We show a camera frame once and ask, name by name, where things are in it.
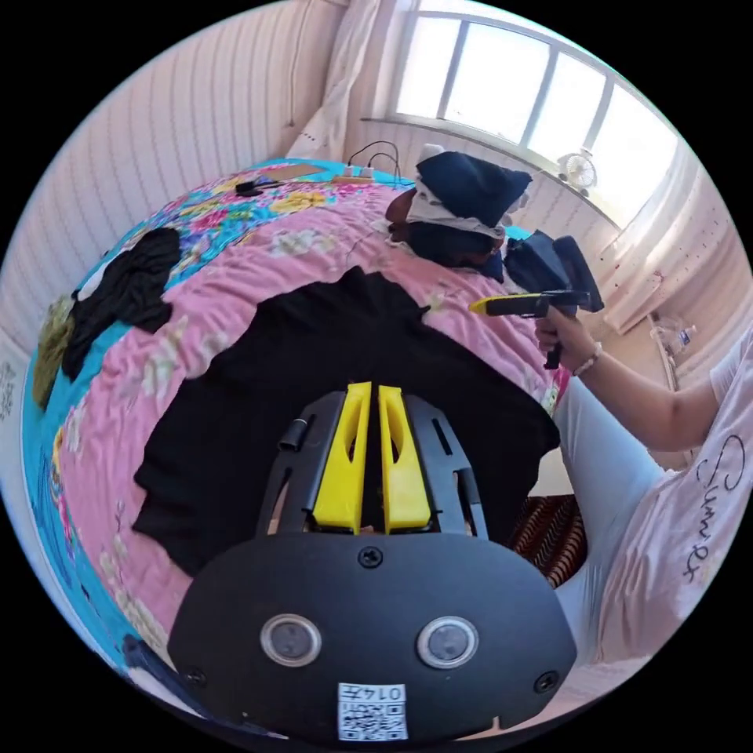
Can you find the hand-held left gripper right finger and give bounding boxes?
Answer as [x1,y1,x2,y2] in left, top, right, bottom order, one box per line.
[377,385,435,535]

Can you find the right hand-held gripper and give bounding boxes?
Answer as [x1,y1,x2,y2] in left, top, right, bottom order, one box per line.
[468,230,596,372]

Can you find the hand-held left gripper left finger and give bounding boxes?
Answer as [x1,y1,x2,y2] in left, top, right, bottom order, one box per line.
[311,381,373,535]

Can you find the person's right forearm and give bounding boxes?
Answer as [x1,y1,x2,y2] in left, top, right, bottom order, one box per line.
[573,344,728,457]

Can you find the black short sleeve shirt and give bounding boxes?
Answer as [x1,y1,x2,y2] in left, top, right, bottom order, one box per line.
[131,265,561,579]

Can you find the person's right hand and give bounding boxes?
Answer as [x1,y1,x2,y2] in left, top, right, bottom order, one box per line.
[533,310,603,379]

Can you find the pile of folded clothes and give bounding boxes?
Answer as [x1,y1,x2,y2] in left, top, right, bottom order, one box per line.
[384,143,535,283]

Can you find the small white fan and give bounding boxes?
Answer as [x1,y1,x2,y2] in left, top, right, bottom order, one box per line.
[555,149,599,196]

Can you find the brown striped rug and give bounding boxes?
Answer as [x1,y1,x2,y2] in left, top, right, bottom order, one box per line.
[509,495,591,591]

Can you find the sheer white curtain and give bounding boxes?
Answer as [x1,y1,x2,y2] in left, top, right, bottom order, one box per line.
[602,138,745,336]

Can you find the bed with floral quilt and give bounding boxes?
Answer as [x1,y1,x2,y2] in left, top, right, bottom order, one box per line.
[20,155,577,725]

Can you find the window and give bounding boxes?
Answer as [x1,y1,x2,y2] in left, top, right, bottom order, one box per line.
[392,9,681,198]

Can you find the person's body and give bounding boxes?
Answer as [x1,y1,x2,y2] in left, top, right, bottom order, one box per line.
[550,326,753,683]

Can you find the pale curtain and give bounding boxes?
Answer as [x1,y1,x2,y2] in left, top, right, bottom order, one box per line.
[286,0,426,173]

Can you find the black and olive clothes pile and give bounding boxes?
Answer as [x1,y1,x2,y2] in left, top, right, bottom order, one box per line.
[31,225,182,411]

